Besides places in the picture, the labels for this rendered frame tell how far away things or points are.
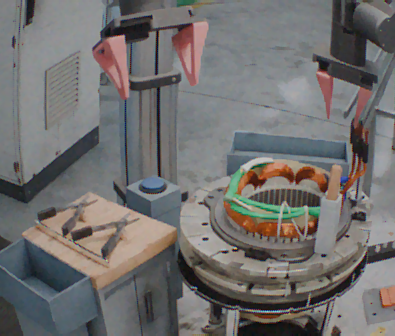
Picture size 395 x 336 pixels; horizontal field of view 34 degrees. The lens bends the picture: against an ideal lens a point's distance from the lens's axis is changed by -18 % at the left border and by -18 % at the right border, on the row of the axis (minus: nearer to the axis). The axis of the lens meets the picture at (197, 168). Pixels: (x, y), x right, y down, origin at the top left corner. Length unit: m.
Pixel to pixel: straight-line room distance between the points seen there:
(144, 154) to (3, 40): 1.85
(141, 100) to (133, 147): 0.10
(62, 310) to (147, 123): 0.60
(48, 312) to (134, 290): 0.21
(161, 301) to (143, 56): 0.50
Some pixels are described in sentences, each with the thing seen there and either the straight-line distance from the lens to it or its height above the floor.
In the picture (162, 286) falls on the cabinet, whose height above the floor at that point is 0.96.
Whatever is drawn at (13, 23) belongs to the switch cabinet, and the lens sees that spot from 3.18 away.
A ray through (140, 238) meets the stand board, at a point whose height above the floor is 1.07.
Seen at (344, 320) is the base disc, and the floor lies 0.80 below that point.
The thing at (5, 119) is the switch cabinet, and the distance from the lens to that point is 3.37.
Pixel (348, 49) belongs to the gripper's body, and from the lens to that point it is 0.90.
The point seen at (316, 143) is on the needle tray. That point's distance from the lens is 1.49.
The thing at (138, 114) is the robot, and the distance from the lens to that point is 1.48.
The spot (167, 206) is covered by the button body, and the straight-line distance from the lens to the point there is 1.35.
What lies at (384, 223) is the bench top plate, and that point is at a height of 0.78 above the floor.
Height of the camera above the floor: 1.66
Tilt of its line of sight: 26 degrees down
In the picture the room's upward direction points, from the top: straight up
